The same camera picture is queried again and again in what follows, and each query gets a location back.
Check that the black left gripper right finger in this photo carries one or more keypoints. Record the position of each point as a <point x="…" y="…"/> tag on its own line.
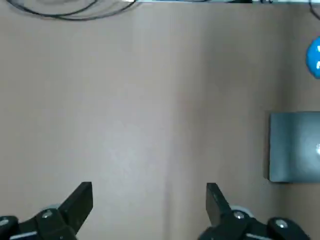
<point x="232" y="225"/>

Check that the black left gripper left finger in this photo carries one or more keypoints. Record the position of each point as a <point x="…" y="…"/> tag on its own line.
<point x="50" y="225"/>

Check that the grey laptop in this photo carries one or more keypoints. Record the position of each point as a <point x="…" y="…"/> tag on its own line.
<point x="295" y="150"/>

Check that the blue desk lamp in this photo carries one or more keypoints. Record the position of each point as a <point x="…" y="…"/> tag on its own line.
<point x="313" y="57"/>

